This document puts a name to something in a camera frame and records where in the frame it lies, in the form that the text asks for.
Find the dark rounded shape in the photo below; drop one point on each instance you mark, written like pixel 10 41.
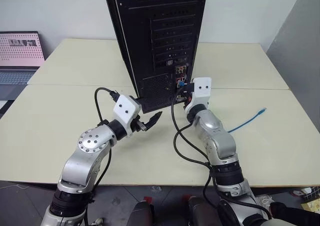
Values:
pixel 144 214
pixel 202 212

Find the open laptop with pink screen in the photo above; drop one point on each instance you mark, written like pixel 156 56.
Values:
pixel 20 61

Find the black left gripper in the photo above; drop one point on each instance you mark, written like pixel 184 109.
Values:
pixel 138 124

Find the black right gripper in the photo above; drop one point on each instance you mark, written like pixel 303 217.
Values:
pixel 189 93

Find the black computer tower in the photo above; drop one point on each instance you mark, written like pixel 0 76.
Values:
pixel 140 36

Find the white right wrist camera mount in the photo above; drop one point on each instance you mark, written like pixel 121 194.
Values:
pixel 202 91

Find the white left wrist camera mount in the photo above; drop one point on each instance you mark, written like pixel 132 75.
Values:
pixel 126 108

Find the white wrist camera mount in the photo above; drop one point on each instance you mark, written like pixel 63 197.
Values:
pixel 126 108
pixel 202 91

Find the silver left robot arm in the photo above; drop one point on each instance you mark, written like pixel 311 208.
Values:
pixel 87 141

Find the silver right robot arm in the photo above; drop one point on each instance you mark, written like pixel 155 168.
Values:
pixel 215 131

